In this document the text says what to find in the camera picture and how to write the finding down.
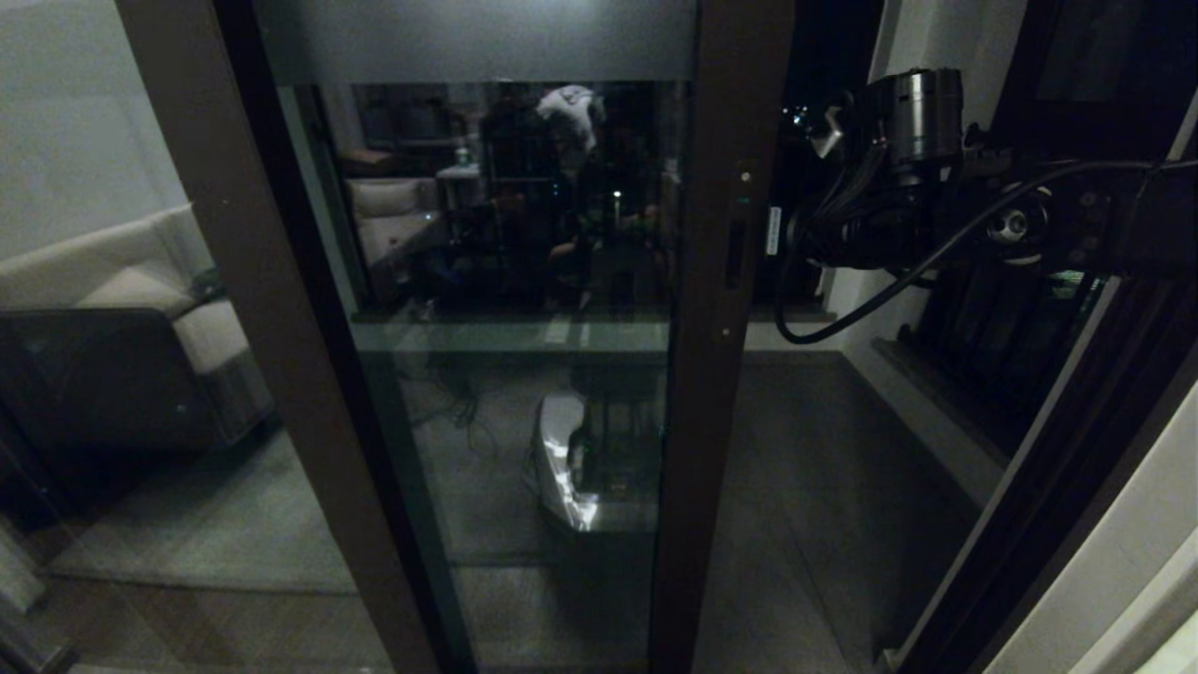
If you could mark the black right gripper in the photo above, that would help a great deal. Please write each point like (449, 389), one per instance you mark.
(889, 225)

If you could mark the brown framed sliding glass door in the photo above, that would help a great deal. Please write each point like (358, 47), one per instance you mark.
(702, 421)

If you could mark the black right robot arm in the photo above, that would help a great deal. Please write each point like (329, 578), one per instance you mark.
(1151, 225)

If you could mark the black metal balcony railing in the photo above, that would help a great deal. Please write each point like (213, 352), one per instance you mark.
(805, 281)

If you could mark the black window guard railing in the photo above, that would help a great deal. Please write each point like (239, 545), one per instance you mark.
(992, 328)

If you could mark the dark framed window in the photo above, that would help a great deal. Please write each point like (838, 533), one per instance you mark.
(1095, 56)

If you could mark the dark brown door jamb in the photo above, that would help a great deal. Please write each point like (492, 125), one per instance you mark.
(1067, 487)

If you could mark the brown framed fixed glass door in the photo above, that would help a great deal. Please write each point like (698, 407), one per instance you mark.
(271, 281)

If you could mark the grey floor rug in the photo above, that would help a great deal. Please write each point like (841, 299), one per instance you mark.
(234, 534)

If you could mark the grey and beige sofa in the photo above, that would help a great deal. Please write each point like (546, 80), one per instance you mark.
(140, 295)

